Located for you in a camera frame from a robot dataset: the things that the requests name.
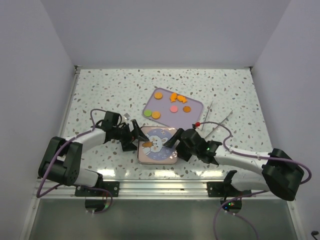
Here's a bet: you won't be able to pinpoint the orange round cookie top left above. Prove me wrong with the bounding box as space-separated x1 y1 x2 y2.
154 92 163 100

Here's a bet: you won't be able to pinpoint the pink round cookie upper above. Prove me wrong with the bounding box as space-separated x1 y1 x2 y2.
170 105 178 113

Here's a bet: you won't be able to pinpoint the metal serving tongs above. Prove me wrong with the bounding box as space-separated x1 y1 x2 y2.
199 100 233 139

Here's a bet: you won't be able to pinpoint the aluminium mounting rail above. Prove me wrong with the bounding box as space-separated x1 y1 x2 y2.
33 177 295 201

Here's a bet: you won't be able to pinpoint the green round cookie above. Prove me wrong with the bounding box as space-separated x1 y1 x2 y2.
143 109 153 117

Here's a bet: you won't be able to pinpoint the orange round cookie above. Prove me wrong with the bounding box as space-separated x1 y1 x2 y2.
154 92 163 100
151 111 161 119

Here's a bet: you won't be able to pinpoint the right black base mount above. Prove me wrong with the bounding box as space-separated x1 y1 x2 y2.
206 170 252 199

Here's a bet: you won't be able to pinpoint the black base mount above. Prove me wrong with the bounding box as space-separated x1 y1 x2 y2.
206 170 252 199
74 181 120 197

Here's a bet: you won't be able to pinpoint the orange fish cookie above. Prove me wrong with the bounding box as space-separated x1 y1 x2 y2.
169 92 178 103
176 95 188 104

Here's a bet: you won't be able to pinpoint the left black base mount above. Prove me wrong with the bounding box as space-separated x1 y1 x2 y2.
74 181 120 197

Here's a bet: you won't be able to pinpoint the lilac plastic tray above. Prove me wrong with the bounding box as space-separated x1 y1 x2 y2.
142 87 204 130

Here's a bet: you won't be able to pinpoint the silver tin lid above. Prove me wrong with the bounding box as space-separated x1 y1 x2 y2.
137 126 178 165

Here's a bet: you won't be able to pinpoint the orange fish cookie right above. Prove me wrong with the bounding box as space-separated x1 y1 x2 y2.
176 95 188 104

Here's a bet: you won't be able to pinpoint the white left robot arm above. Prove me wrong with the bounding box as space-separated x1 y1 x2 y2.
38 110 149 197

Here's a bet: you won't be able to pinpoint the orange round cookie lower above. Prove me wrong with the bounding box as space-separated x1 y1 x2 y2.
151 111 161 119

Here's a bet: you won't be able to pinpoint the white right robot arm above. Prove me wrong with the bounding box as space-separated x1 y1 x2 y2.
164 128 304 201

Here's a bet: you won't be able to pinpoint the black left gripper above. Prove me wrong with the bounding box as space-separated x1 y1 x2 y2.
112 119 149 152

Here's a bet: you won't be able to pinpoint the orange fish cookie top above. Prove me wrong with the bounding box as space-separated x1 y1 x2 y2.
169 92 178 103

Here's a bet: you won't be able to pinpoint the brown chip cookie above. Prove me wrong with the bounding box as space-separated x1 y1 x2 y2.
183 106 191 113

